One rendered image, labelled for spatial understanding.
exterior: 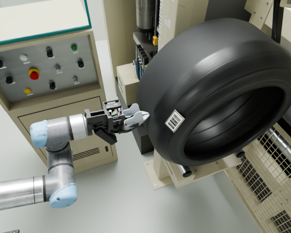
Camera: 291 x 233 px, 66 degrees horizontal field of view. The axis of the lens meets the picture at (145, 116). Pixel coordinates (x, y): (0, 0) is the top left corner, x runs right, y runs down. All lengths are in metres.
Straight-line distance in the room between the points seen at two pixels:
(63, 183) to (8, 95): 0.83
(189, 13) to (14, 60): 0.84
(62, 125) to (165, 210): 1.39
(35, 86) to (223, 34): 1.01
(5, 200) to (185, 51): 0.64
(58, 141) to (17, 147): 1.78
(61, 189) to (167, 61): 0.49
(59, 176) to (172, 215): 1.33
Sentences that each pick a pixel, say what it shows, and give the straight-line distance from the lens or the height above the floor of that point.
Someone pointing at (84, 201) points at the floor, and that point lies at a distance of 2.00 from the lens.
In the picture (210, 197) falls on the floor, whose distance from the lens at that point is 2.02.
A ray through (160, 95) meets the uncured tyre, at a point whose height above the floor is 1.33.
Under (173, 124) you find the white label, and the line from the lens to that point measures 0.68.
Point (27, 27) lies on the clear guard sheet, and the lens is 1.17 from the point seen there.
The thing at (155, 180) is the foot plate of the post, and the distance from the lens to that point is 1.99.
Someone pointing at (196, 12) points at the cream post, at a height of 1.43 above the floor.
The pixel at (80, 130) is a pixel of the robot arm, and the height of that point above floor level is 1.30.
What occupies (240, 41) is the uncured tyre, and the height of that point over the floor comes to 1.47.
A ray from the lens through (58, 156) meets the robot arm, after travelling 0.75.
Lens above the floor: 1.84
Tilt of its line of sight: 51 degrees down
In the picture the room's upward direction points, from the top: straight up
